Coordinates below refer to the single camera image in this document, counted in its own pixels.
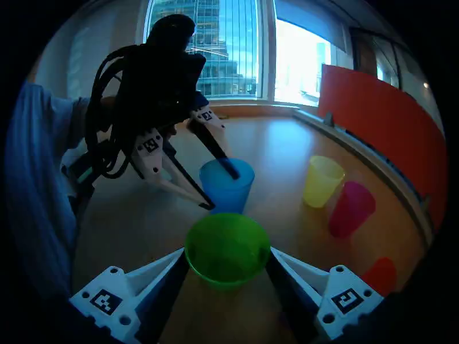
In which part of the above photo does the red plastic cup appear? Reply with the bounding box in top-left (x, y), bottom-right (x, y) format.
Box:
top-left (360, 256), bottom-right (398, 298)

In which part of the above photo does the pink plastic cup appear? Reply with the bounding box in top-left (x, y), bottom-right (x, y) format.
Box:
top-left (328, 181), bottom-right (377, 240)

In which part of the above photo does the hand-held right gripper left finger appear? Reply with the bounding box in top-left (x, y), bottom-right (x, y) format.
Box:
top-left (68, 246), bottom-right (191, 344)

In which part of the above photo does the red desk screen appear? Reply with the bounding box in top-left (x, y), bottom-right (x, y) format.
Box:
top-left (292, 64), bottom-right (450, 248)

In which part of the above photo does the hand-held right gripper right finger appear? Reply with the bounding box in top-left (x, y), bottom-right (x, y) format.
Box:
top-left (265, 246), bottom-right (386, 342)

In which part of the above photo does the blue plastic cup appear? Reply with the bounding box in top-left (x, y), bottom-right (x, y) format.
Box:
top-left (199, 158), bottom-right (256, 216)

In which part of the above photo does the green plastic cup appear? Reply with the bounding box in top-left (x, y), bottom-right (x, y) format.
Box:
top-left (184, 213), bottom-right (271, 291)

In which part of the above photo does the yellow plastic cup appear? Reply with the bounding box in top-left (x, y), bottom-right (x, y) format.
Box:
top-left (302, 155), bottom-right (346, 209)

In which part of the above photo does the black cable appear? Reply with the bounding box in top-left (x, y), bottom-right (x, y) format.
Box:
top-left (85, 45), bottom-right (137, 180)

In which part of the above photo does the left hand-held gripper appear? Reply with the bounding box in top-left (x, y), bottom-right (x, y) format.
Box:
top-left (114, 13), bottom-right (241, 211)

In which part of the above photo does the person's left hand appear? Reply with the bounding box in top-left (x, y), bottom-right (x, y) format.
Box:
top-left (96, 95), bottom-right (120, 135)

